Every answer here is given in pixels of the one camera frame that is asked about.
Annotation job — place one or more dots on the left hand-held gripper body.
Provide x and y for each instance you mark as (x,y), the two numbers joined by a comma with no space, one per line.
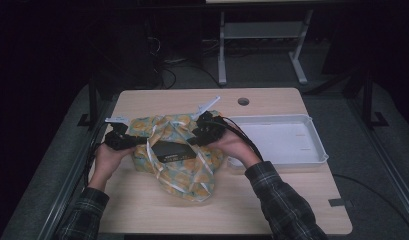
(120,140)

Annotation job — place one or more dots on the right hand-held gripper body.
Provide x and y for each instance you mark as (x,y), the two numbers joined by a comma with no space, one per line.
(210,128)

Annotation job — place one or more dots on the black rectangular box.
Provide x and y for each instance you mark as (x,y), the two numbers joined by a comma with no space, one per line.
(173,151)

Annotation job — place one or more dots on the white plastic tray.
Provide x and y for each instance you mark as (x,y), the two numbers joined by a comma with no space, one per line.
(278,140)

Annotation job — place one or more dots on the person's left hand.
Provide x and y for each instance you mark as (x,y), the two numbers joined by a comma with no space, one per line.
(108,160)

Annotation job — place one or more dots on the person's right hand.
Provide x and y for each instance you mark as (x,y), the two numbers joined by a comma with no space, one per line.
(237,146)

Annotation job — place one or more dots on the black metal stand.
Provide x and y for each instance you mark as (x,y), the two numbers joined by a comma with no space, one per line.
(93,106)
(368,100)

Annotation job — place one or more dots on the grey tape piece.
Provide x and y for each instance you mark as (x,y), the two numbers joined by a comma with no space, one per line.
(338,202)

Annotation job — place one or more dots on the white metal table frame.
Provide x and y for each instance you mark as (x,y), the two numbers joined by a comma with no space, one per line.
(222,50)

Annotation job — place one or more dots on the grey metal rail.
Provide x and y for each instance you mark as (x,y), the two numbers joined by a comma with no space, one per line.
(385,156)
(67,186)

